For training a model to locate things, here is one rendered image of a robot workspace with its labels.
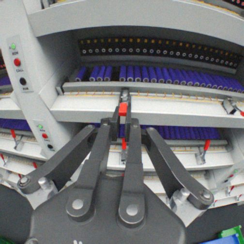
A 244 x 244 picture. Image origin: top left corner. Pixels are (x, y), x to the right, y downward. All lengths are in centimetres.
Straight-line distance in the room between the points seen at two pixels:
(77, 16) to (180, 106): 27
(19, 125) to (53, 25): 48
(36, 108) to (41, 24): 19
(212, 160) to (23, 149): 73
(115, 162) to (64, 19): 38
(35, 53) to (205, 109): 39
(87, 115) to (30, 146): 34
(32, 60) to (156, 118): 29
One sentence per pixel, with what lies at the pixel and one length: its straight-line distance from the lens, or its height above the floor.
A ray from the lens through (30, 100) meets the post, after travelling 33.
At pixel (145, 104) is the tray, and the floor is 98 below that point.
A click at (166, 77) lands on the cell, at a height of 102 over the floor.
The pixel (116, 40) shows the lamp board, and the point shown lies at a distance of 37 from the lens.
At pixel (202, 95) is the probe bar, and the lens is 33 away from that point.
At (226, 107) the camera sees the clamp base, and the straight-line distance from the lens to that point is 35.
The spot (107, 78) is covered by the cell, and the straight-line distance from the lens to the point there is 31.
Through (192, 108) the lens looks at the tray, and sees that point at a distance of 29.
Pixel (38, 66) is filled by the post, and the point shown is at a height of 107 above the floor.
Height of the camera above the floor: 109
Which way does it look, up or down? 34 degrees down
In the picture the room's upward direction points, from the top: straight up
